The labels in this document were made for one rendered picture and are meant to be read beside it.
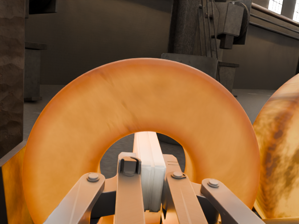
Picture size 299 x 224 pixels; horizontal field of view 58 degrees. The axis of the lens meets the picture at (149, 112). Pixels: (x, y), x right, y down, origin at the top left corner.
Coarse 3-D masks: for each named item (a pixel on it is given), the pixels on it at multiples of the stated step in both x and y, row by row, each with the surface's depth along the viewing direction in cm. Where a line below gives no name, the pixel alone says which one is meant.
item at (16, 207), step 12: (24, 144) 18; (12, 156) 16; (0, 168) 14; (12, 168) 16; (0, 180) 14; (12, 180) 16; (0, 192) 14; (12, 192) 16; (0, 204) 15; (12, 204) 15; (24, 204) 17; (0, 216) 15; (12, 216) 15; (24, 216) 17
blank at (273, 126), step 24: (288, 96) 18; (264, 120) 19; (288, 120) 17; (264, 144) 18; (288, 144) 18; (264, 168) 18; (288, 168) 18; (264, 192) 18; (288, 192) 18; (264, 216) 20; (288, 216) 19
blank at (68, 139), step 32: (128, 64) 16; (160, 64) 16; (64, 96) 16; (96, 96) 16; (128, 96) 16; (160, 96) 16; (192, 96) 16; (224, 96) 17; (32, 128) 16; (64, 128) 16; (96, 128) 16; (128, 128) 17; (160, 128) 17; (192, 128) 17; (224, 128) 17; (32, 160) 16; (64, 160) 17; (96, 160) 17; (192, 160) 18; (224, 160) 18; (256, 160) 18; (32, 192) 17; (64, 192) 17; (256, 192) 18
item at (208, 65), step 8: (168, 56) 260; (176, 56) 253; (184, 56) 250; (192, 56) 249; (200, 56) 251; (192, 64) 250; (200, 64) 251; (208, 64) 254; (216, 64) 265; (208, 72) 257; (160, 136) 273; (168, 136) 267; (176, 144) 266
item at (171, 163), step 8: (168, 160) 17; (176, 160) 18; (168, 168) 16; (176, 168) 16; (192, 184) 15; (200, 184) 15; (200, 192) 14; (200, 200) 14; (208, 200) 14; (208, 208) 14; (208, 216) 14; (216, 216) 14
